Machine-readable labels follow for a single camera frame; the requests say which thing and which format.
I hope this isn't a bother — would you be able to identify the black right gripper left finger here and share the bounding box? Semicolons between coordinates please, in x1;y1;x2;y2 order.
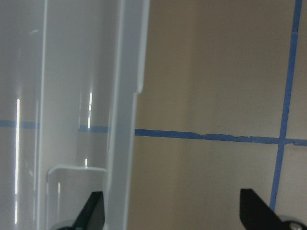
52;191;106;230

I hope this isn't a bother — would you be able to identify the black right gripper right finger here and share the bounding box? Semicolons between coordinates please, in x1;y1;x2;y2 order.
239;188;307;230

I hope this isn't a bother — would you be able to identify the clear plastic box lid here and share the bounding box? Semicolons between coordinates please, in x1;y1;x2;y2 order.
0;0;150;230

